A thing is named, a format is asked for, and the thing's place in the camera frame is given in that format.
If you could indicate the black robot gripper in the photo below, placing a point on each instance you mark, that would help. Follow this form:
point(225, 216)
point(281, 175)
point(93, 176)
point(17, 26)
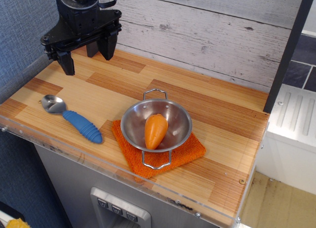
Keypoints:
point(82, 22)

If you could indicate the orange toy carrot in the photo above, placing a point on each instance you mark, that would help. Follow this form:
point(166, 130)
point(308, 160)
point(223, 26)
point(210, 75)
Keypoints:
point(156, 127)

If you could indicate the orange woven cloth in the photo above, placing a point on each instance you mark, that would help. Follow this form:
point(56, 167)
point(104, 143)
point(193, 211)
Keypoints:
point(149, 164)

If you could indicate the grey control panel with buttons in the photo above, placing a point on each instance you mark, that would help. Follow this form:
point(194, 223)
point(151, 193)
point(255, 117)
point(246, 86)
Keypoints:
point(114, 212)

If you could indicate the clear acrylic table edge guard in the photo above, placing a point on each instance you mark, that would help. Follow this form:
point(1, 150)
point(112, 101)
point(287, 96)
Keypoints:
point(213, 185)

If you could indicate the yellow object at corner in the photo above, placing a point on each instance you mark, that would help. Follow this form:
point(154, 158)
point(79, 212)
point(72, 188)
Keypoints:
point(17, 223)

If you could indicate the white ribbed cabinet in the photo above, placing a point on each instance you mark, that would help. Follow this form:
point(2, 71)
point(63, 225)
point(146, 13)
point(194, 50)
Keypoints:
point(288, 151)

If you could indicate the blue handled metal spoon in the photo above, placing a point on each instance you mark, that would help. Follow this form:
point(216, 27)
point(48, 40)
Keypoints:
point(55, 105)

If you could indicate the steel bowl with handles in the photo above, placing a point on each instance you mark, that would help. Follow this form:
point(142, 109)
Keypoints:
point(156, 101)

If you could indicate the dark vertical post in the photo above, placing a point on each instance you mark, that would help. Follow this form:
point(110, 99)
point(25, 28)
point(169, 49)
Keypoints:
point(293, 39)

